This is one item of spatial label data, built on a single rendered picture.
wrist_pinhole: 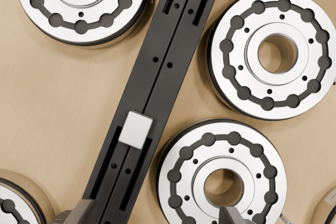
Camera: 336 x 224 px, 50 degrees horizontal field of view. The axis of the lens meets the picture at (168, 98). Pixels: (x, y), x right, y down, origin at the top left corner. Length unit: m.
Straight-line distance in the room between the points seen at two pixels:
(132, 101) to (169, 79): 0.03
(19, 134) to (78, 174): 0.06
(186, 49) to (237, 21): 0.09
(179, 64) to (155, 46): 0.02
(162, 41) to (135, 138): 0.06
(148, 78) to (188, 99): 0.11
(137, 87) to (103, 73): 0.11
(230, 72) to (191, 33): 0.08
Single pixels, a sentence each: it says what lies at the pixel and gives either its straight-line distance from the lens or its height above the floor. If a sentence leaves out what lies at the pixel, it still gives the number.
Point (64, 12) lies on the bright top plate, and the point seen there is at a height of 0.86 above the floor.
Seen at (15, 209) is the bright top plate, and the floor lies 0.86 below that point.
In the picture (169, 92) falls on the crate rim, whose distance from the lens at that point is 0.21.
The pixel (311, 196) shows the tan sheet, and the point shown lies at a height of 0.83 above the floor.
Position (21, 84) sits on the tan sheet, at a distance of 0.33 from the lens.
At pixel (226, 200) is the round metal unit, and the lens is 0.30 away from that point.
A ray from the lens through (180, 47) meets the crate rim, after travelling 0.21.
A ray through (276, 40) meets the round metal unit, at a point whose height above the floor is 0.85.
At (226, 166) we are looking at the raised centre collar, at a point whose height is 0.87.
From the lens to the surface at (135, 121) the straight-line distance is 0.20.
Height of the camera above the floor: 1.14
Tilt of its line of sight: 88 degrees down
